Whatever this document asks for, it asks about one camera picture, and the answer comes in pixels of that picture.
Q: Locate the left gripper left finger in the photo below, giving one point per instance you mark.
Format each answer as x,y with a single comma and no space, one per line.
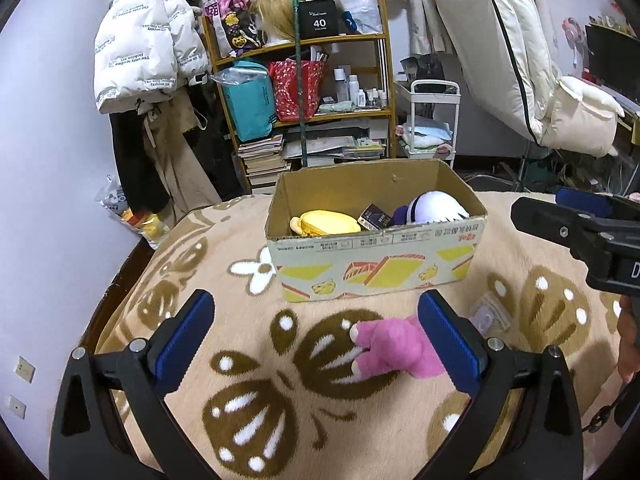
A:
88,437

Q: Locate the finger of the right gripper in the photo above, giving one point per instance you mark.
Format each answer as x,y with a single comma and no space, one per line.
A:
599,205
570,228

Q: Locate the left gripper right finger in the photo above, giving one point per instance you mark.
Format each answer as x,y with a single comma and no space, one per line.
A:
544,440

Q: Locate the clear plastic packet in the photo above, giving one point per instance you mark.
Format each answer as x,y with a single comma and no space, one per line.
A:
490,317

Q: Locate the white haired plush head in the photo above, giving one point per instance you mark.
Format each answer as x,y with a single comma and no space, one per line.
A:
430,207

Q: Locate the pink plush bear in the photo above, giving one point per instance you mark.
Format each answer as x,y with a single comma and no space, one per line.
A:
393,345

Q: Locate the black Face tissue pack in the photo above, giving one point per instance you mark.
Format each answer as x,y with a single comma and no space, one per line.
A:
374,219

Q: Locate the yellow plush bear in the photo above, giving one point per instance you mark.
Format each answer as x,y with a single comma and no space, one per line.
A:
324,223

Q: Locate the person right hand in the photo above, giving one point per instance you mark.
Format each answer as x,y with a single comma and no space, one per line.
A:
628,362

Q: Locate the cream padded recliner chair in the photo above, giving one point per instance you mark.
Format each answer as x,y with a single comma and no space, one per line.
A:
507,64

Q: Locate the beige patterned blanket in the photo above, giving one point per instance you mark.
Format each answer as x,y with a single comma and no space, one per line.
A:
271,394

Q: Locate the white rolling cart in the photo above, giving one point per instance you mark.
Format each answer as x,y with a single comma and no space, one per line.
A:
430,130

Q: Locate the open cardboard box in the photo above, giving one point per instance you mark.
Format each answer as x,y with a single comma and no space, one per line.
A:
414,255

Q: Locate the beige trench coat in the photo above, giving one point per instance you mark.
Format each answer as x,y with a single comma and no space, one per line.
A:
181,174

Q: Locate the green pole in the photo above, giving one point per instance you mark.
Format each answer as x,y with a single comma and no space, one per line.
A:
300,87

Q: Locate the wooden bookshelf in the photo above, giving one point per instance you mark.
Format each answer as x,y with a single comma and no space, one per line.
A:
355,94

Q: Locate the stack of books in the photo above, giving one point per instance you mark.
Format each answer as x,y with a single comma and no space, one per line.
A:
264,163

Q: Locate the red patterned bag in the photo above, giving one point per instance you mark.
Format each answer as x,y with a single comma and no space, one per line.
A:
284,79

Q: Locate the black box marked 40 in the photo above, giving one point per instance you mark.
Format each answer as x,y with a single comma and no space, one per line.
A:
317,19

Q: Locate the teal shopping bag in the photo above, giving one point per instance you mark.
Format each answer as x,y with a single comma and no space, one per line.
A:
249,95

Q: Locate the blonde wig head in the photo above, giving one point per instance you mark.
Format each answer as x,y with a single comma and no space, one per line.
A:
274,20

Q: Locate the white puffer jacket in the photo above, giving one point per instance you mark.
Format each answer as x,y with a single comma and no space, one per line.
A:
144,52

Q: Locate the black pink cartoon bag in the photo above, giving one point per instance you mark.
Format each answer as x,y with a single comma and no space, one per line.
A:
234,27

